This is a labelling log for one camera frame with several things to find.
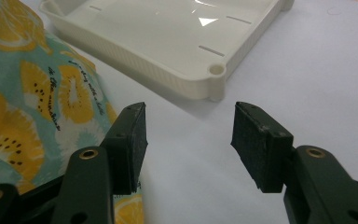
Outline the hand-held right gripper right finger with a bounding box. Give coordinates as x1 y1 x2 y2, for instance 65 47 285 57
230 101 295 194

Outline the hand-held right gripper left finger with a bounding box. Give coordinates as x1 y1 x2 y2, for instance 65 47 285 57
100 102 149 196

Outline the white plastic tray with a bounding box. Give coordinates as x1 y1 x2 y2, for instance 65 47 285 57
38 0 296 103

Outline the fruit print cloth bag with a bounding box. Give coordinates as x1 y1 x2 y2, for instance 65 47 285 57
0 0 145 224

